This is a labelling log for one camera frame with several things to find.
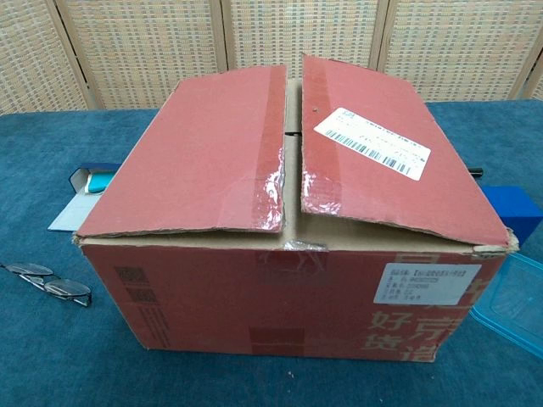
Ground red cardboard box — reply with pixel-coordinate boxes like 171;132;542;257
71;53;521;365

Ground blue glasses case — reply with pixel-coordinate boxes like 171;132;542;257
69;162;118;197

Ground teal item in case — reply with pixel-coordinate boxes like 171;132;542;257
86;170;115;196

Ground white and blue card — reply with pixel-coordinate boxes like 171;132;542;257
47;191;101;233

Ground woven folding screen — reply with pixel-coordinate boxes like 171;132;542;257
0;0;543;116

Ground black-rimmed eyeglasses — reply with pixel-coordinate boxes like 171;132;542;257
0;261;93;308

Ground solid blue box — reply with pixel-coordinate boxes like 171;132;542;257
483;185;543;247

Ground clear blue plastic lid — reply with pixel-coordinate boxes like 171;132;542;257
469;253;543;360

